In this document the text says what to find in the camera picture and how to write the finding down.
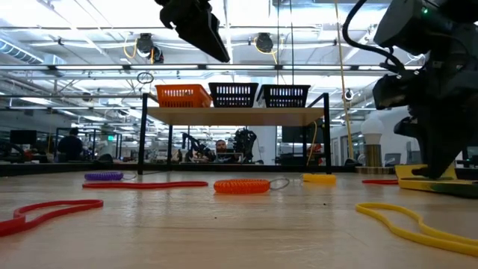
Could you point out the black aluminium table frame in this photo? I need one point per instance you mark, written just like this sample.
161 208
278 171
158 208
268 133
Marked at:
56 169

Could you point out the silver ceiling duct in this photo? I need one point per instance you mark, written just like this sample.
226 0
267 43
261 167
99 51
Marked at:
18 52

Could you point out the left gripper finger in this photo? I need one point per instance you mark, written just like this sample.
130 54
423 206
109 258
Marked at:
203 35

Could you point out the black plastic basket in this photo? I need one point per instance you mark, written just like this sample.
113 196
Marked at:
284 104
233 104

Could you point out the red rubber band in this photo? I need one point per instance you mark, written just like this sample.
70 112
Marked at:
9 225
379 182
168 184

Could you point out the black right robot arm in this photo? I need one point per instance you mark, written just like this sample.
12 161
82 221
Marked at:
403 26

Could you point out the orange plastic basket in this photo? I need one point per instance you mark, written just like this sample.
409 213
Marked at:
179 98

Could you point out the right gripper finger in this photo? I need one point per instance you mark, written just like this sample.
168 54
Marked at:
440 157

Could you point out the black background monitor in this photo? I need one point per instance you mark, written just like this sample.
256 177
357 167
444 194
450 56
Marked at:
23 137

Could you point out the person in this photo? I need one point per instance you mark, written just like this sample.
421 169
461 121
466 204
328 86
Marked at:
221 149
71 145

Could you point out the yellow rubber band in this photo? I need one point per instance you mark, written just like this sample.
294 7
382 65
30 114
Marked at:
463 247

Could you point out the white bulb lamp wooden base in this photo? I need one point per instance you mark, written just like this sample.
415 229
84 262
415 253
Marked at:
372 129

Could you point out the yellow crayon box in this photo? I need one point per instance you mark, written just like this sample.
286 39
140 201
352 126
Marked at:
422 184

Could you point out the black background screen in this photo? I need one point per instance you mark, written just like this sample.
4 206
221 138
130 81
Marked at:
295 134

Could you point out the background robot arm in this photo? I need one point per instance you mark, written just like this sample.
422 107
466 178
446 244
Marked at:
244 143
198 146

